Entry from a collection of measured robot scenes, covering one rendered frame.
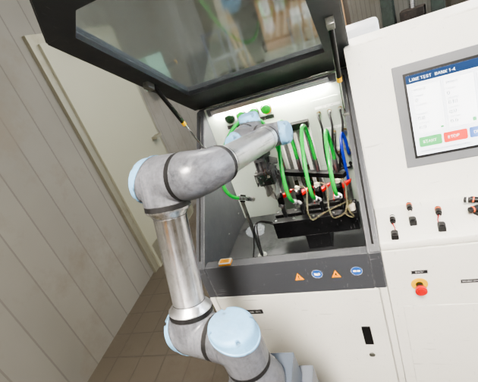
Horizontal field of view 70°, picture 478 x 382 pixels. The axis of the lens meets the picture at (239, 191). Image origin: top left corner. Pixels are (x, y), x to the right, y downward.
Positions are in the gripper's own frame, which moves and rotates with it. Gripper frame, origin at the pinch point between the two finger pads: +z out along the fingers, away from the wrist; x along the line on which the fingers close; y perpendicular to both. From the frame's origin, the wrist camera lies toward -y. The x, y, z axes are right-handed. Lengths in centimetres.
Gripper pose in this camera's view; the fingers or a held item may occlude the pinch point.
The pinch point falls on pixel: (275, 195)
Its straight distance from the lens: 136.6
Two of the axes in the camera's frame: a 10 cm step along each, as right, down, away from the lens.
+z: 3.2, 8.6, 4.1
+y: -2.5, 4.9, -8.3
